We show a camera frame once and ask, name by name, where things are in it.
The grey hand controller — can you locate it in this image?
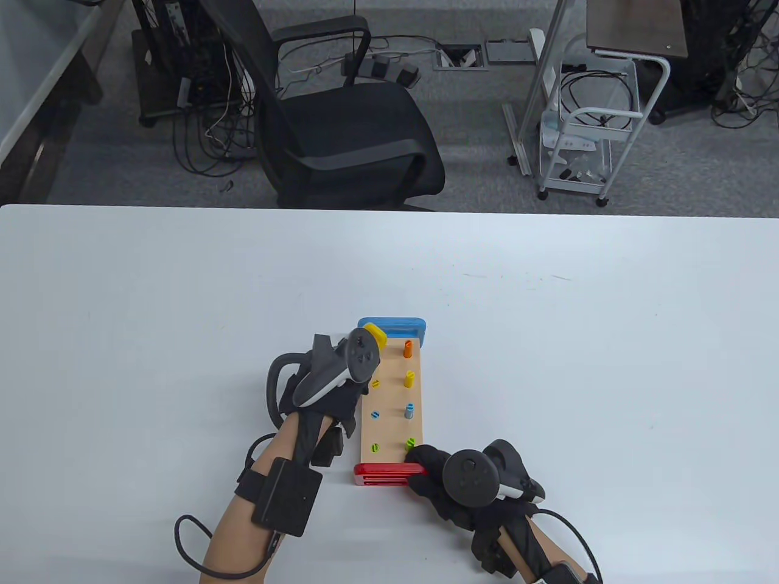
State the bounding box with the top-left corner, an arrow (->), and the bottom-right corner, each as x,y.
442,439 -> 547,507
265,328 -> 383,429

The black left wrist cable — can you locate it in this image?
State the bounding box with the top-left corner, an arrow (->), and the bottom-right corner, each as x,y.
174,433 -> 287,579

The tangle of black floor cables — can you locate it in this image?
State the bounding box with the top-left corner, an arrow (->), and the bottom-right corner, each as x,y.
172,91 -> 259,178

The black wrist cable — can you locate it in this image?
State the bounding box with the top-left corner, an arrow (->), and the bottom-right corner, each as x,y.
174,433 -> 287,579
536,511 -> 603,584

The black equipment rack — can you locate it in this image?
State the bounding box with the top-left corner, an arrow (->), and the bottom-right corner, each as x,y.
131,0 -> 256,128

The brown side tabletop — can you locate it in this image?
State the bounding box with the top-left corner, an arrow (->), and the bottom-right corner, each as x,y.
586,0 -> 688,58

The aluminium frame stand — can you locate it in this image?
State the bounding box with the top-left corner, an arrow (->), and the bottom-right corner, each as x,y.
502,0 -> 579,177

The rainbow hammer bench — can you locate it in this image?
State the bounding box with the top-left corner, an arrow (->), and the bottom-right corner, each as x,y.
354,317 -> 433,489

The open floor outlet box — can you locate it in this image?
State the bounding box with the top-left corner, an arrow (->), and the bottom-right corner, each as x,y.
433,44 -> 489,72

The black power strip with adapters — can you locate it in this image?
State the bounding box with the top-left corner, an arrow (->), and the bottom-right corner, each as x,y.
342,52 -> 421,89

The person's right forearm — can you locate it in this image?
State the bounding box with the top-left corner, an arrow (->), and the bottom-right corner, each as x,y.
499,511 -> 600,584

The grey floor cover plate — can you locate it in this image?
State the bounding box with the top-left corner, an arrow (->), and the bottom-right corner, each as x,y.
485,39 -> 536,64

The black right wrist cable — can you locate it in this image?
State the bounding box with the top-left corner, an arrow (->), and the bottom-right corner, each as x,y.
536,511 -> 603,584

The person's left forearm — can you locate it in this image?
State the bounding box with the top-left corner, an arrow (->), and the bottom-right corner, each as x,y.
201,420 -> 332,584

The black left wrist sensor box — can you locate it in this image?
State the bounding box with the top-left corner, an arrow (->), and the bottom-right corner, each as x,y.
234,457 -> 323,537

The black office chair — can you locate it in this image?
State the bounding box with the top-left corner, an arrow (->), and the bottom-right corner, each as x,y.
198,0 -> 446,212

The wooden plank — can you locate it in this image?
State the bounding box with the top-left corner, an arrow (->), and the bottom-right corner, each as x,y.
370,341 -> 418,455

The grey desk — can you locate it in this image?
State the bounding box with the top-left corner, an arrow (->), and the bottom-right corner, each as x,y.
0,0 -> 122,204

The grey right hand controller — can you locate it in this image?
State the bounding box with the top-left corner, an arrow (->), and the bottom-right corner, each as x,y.
442,439 -> 547,507

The person's right hand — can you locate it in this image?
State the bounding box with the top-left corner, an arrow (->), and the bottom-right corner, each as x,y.
405,444 -> 542,575

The grey left hand controller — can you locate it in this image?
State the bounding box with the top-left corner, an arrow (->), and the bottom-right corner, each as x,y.
265,328 -> 383,429

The tangle of cables by tripod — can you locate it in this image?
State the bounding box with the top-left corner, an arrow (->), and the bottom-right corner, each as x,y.
712,36 -> 779,128

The white rolling cart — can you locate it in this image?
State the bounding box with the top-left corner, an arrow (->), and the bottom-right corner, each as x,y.
536,52 -> 671,207

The person's left hand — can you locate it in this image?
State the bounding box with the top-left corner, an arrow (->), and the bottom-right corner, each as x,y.
277,365 -> 372,469

